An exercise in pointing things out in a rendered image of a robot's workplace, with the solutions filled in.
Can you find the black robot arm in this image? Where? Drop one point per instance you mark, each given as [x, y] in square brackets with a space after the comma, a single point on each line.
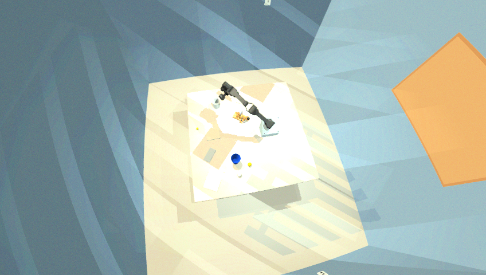
[252, 110]

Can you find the blue cup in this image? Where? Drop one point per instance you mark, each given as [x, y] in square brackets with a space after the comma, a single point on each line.
[235, 158]

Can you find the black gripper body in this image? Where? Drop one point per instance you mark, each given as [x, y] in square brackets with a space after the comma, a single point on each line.
[222, 97]

